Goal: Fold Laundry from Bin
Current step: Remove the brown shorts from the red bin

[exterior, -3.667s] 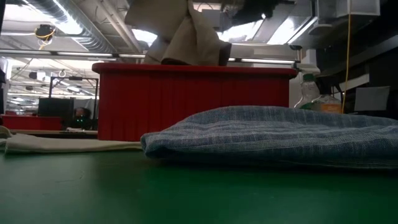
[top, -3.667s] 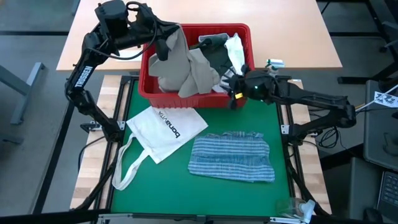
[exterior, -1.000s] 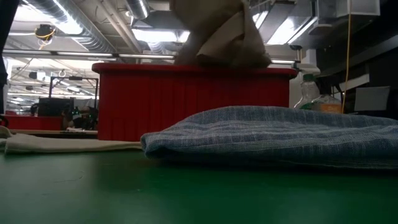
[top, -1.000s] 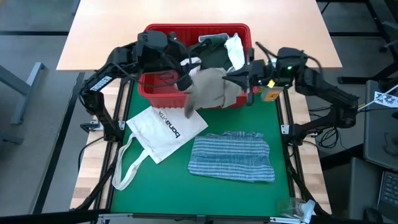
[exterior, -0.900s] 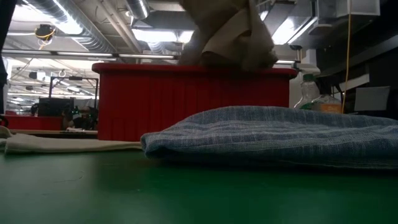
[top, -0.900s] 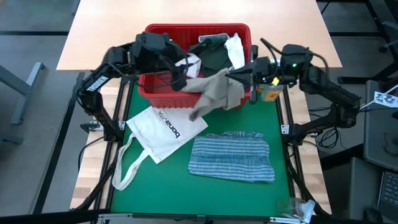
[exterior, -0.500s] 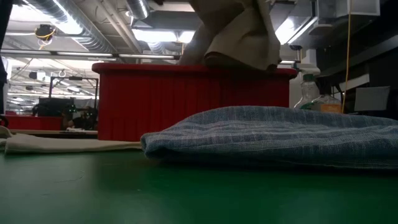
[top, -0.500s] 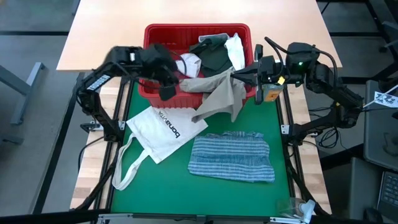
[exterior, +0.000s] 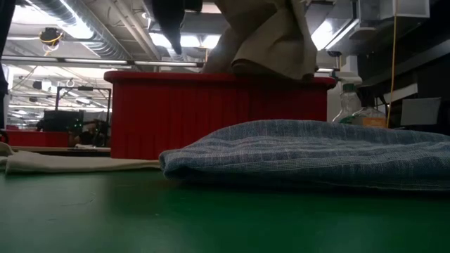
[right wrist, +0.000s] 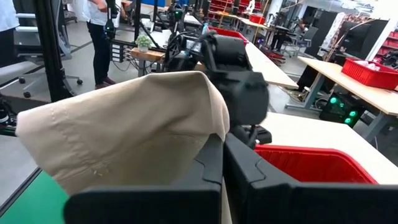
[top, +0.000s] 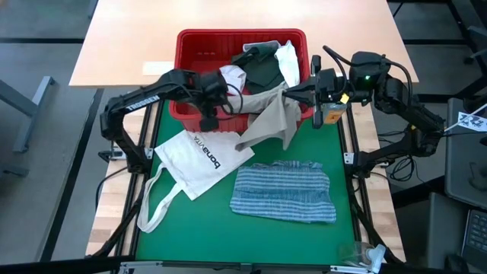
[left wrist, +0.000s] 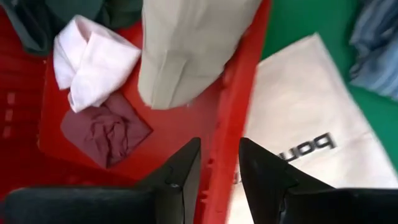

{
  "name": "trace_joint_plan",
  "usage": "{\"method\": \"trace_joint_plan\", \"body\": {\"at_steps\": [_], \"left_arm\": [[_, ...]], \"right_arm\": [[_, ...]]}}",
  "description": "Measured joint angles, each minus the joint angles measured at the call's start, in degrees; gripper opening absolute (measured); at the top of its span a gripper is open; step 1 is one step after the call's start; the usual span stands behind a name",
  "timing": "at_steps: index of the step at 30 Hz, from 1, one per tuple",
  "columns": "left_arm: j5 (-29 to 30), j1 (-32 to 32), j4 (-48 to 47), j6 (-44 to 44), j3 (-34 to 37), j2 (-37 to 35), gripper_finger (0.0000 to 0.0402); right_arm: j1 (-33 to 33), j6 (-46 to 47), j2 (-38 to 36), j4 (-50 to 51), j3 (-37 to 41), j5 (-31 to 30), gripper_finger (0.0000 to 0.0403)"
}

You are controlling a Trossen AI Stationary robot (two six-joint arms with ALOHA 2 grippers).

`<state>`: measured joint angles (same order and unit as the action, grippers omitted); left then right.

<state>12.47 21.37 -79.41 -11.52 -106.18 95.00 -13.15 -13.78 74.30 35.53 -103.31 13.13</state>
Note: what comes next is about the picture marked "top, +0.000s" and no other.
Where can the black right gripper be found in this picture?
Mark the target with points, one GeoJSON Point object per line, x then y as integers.
{"type": "Point", "coordinates": [331, 85]}

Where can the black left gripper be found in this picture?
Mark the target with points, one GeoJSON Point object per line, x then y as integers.
{"type": "Point", "coordinates": [213, 89]}

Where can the beige trousers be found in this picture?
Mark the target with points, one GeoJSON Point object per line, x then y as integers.
{"type": "Point", "coordinates": [274, 118]}

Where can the white printed tote bag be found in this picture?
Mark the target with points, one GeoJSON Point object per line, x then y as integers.
{"type": "Point", "coordinates": [190, 160]}

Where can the blue white striped towel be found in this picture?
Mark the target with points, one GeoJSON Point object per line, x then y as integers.
{"type": "Point", "coordinates": [281, 194]}

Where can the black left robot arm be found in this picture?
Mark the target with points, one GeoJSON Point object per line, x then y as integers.
{"type": "Point", "coordinates": [118, 114]}

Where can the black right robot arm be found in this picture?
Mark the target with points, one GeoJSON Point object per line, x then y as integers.
{"type": "Point", "coordinates": [414, 110]}

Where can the red plastic laundry bin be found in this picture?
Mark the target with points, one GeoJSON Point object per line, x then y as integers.
{"type": "Point", "coordinates": [205, 49]}

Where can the small white cloth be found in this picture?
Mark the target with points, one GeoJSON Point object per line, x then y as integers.
{"type": "Point", "coordinates": [234, 76]}

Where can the white garment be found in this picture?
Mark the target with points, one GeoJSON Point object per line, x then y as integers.
{"type": "Point", "coordinates": [289, 64]}

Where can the dark green garment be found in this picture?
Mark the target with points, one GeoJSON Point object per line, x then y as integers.
{"type": "Point", "coordinates": [262, 70]}

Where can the white paper label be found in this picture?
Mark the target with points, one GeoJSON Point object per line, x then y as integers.
{"type": "Point", "coordinates": [158, 68]}

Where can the light wooden table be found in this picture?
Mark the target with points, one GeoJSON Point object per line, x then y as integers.
{"type": "Point", "coordinates": [125, 38]}

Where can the green work mat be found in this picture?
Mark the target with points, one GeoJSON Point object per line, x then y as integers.
{"type": "Point", "coordinates": [236, 243]}

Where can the white patterned paper flag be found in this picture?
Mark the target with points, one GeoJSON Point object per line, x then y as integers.
{"type": "Point", "coordinates": [472, 122]}

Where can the clear plastic spray bottle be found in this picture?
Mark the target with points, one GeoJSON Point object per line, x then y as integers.
{"type": "Point", "coordinates": [361, 255]}

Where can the grey side desk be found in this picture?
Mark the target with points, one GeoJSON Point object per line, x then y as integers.
{"type": "Point", "coordinates": [462, 171]}

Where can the grey metal desk leg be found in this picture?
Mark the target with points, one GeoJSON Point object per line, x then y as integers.
{"type": "Point", "coordinates": [28, 108]}

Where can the black keyboard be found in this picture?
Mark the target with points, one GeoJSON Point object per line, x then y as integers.
{"type": "Point", "coordinates": [477, 236]}

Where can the black aluminium frame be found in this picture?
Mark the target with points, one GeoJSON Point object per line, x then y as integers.
{"type": "Point", "coordinates": [357, 213]}

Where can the black desk frame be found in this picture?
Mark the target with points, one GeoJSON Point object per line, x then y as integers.
{"type": "Point", "coordinates": [472, 84]}

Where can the silver frame bracket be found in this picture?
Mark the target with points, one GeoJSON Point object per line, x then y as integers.
{"type": "Point", "coordinates": [141, 264]}
{"type": "Point", "coordinates": [350, 269]}

